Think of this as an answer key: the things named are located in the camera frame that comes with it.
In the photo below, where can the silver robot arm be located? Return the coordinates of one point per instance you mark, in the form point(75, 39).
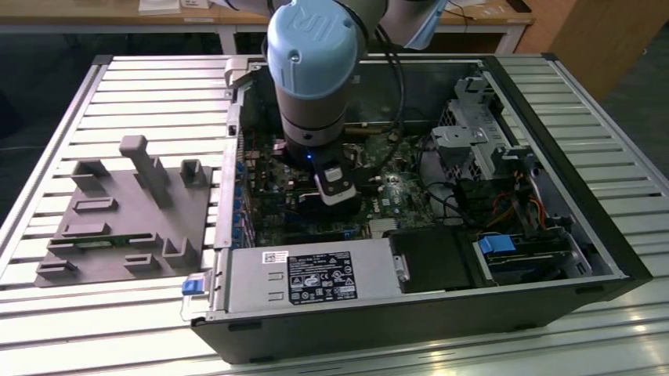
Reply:
point(314, 58)

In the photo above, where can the CPU socket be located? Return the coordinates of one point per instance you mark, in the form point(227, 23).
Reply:
point(356, 158)

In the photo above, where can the round metal board component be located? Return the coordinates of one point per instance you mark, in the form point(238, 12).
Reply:
point(391, 138)

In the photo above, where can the green motherboard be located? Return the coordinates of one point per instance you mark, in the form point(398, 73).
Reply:
point(407, 172)

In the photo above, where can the silver chipset heat sink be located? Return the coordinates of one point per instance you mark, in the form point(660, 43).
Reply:
point(383, 228)

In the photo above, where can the silver power supply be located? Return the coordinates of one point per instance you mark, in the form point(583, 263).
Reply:
point(251, 282)

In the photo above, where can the perforated metal drive cage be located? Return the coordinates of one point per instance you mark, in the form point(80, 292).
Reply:
point(470, 141)

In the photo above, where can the black plastic shroud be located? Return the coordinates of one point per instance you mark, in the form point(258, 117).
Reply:
point(434, 258)

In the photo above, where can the grey parts rack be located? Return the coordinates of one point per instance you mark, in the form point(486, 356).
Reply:
point(125, 219)

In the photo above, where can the blue plastic latch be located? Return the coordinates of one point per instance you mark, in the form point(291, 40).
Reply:
point(192, 285)

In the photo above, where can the hard disk in blue carrier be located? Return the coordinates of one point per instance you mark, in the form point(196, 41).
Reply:
point(497, 244)

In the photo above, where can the green RAM stick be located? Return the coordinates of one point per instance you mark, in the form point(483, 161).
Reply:
point(104, 243)

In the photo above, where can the black PC case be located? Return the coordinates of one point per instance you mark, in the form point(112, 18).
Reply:
point(366, 337)

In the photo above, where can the white box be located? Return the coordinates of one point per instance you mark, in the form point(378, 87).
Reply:
point(195, 3)
point(156, 6)

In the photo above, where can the wooden desk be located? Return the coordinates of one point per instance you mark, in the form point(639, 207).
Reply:
point(77, 11)

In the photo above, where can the metal disk bay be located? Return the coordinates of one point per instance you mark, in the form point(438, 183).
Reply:
point(581, 260)

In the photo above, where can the wooden cabinet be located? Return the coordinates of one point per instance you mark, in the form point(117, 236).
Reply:
point(601, 39)

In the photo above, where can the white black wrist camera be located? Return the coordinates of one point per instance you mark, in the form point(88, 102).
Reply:
point(336, 188)

